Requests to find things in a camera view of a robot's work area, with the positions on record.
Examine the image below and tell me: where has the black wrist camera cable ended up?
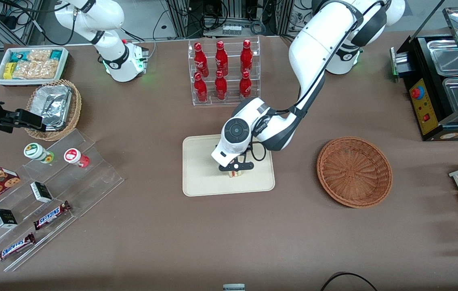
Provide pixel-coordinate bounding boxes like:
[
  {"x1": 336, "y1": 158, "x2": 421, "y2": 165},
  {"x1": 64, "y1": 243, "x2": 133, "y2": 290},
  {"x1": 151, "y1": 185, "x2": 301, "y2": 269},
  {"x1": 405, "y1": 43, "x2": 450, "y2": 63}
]
[{"x1": 250, "y1": 108, "x2": 299, "y2": 162}]

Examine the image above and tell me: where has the large clear cracker bag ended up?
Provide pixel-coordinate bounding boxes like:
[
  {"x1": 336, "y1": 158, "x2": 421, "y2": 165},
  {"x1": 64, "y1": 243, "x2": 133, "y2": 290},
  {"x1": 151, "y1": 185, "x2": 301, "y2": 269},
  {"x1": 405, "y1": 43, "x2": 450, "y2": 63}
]
[{"x1": 13, "y1": 59, "x2": 60, "y2": 80}]

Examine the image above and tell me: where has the white snack bin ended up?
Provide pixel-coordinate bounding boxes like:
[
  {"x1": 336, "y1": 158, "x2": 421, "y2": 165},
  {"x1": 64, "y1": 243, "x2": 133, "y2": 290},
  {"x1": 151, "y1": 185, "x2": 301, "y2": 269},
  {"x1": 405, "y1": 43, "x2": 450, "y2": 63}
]
[{"x1": 0, "y1": 46, "x2": 69, "y2": 87}]

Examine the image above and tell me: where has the brown round wicker basket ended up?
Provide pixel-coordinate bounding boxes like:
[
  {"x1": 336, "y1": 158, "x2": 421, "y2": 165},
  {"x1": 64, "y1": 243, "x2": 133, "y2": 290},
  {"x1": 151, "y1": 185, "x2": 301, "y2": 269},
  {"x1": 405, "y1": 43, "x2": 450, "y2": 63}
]
[{"x1": 317, "y1": 136, "x2": 393, "y2": 209}]

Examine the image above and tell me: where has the beige rectangular tray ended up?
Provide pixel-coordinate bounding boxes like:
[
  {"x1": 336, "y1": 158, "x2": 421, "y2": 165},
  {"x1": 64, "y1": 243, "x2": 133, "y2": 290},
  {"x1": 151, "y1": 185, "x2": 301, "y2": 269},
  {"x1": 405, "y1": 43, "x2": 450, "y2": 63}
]
[{"x1": 183, "y1": 133, "x2": 275, "y2": 197}]

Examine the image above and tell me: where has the green lid cup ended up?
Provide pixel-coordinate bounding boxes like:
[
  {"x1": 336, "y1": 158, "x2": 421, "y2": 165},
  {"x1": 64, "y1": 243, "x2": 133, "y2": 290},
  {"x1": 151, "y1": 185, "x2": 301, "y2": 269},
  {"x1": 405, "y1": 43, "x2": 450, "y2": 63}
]
[{"x1": 23, "y1": 142, "x2": 55, "y2": 164}]

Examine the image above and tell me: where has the red cola bottle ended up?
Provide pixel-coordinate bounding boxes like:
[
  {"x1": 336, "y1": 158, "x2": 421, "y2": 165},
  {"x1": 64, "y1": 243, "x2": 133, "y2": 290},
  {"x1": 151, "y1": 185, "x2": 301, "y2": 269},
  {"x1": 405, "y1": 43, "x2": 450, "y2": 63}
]
[
  {"x1": 214, "y1": 71, "x2": 228, "y2": 101},
  {"x1": 215, "y1": 40, "x2": 229, "y2": 76},
  {"x1": 240, "y1": 39, "x2": 253, "y2": 75},
  {"x1": 193, "y1": 42, "x2": 210, "y2": 77},
  {"x1": 193, "y1": 72, "x2": 209, "y2": 103},
  {"x1": 239, "y1": 71, "x2": 252, "y2": 99}
]

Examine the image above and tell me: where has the black floor cable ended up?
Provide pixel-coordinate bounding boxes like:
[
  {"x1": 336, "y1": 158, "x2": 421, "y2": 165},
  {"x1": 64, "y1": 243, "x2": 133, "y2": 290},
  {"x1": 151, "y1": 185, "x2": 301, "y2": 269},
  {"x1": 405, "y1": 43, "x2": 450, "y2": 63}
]
[{"x1": 319, "y1": 272, "x2": 379, "y2": 291}]

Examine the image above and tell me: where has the red lid cup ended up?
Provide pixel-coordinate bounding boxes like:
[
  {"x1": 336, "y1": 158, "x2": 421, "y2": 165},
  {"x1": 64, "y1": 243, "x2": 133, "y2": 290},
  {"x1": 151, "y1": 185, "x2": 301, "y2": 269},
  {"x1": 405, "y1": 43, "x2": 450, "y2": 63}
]
[{"x1": 63, "y1": 148, "x2": 90, "y2": 169}]

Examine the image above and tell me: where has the clear acrylic bottle rack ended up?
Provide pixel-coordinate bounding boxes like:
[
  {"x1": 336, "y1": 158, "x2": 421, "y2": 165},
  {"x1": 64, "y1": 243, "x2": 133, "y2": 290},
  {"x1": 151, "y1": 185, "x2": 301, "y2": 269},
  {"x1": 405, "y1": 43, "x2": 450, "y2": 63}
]
[{"x1": 188, "y1": 36, "x2": 261, "y2": 107}]

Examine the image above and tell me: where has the clear acrylic stepped display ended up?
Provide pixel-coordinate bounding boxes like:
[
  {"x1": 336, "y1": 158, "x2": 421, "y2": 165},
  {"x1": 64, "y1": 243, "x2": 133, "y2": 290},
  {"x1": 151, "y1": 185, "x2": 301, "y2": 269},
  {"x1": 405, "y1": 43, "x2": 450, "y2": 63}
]
[{"x1": 0, "y1": 129, "x2": 125, "y2": 272}]

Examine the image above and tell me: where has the small black box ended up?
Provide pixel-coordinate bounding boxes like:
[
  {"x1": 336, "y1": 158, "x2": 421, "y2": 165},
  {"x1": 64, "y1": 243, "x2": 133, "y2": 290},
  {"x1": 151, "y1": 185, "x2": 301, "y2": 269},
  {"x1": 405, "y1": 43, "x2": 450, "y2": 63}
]
[
  {"x1": 0, "y1": 208, "x2": 18, "y2": 229},
  {"x1": 30, "y1": 181, "x2": 53, "y2": 203}
]

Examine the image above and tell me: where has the Snickers bar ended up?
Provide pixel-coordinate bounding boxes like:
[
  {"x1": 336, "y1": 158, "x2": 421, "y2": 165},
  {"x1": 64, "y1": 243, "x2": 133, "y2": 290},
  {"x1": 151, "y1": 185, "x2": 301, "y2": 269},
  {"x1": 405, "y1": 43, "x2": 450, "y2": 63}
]
[
  {"x1": 33, "y1": 200, "x2": 72, "y2": 231},
  {"x1": 0, "y1": 232, "x2": 36, "y2": 264}
]

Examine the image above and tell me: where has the small clear cracker bag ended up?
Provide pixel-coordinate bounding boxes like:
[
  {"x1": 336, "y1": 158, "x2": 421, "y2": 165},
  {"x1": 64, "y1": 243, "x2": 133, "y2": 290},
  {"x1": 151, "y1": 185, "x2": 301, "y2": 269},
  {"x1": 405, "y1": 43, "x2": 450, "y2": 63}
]
[{"x1": 27, "y1": 49, "x2": 52, "y2": 61}]

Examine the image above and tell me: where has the tan wicker basket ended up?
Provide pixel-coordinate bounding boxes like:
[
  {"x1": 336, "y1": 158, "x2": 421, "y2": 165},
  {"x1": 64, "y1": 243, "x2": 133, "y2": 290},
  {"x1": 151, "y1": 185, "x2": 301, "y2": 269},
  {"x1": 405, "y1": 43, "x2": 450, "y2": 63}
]
[{"x1": 24, "y1": 79, "x2": 82, "y2": 141}]

